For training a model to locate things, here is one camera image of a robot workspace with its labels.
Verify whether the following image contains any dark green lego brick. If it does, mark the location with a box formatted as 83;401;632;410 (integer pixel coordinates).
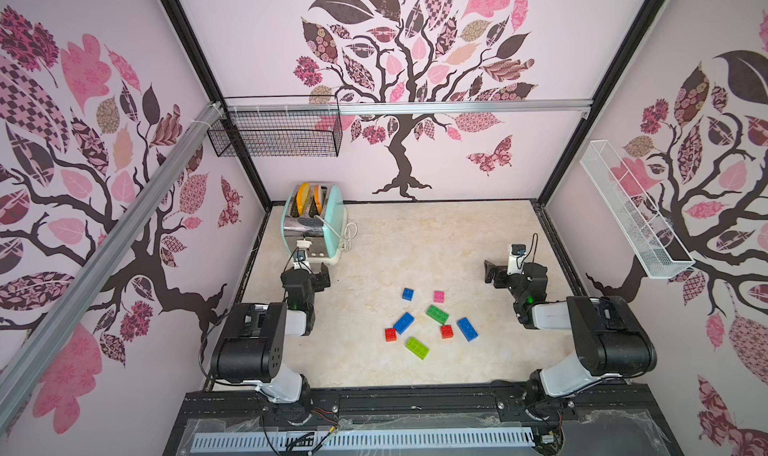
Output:
426;305;449;326

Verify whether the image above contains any long blue lego brick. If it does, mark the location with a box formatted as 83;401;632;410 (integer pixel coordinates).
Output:
393;312;415;334

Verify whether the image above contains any lime green lego brick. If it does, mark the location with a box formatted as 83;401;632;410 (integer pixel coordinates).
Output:
405;337;430;361

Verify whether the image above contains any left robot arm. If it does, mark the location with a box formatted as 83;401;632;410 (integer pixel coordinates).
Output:
208;264;331;406

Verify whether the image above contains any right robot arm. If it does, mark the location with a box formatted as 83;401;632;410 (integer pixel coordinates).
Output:
484;261;657;405

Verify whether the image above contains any right blue lego brick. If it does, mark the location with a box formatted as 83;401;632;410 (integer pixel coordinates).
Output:
456;317;479;342

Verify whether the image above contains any right red lego brick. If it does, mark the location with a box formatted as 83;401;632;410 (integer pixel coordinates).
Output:
440;325;454;339

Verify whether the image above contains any mint green toaster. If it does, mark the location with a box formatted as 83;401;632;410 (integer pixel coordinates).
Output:
281;182;348;265

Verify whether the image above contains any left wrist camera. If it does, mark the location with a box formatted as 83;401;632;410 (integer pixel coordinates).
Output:
293;239;312;266

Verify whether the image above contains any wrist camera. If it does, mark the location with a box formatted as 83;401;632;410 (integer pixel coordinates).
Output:
507;243;527;275
293;239;312;266

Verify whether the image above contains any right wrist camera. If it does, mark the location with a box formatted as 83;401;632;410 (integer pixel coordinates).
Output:
507;243;527;275

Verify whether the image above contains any white wire shelf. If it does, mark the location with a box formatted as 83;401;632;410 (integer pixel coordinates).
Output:
580;140;695;279

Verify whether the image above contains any black wire basket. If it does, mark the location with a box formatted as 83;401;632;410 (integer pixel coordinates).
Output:
207;94;343;157

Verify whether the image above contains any white slotted cable duct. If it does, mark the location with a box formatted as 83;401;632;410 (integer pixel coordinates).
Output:
187;427;535;455

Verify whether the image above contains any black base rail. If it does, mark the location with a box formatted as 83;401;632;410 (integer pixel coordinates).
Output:
164;380;681;455

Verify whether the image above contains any aluminium frame bar back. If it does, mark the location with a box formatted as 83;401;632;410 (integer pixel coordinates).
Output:
228;99;593;116

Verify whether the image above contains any aluminium frame bar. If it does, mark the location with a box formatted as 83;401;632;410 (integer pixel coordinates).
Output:
1;102;224;430
228;99;593;116

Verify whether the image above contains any aluminium frame bar left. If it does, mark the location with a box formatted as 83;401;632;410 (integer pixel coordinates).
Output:
1;102;224;430

